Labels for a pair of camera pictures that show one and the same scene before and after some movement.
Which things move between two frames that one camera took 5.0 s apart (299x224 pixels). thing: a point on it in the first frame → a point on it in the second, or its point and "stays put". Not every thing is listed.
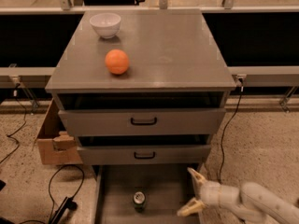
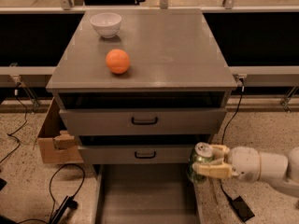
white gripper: (210, 194) → (245, 163)
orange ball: (117, 62) stays put
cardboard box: (57, 145) stays put
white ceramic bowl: (106, 24) stays put
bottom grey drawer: (167, 188) stays put
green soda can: (139, 199) → (202, 152)
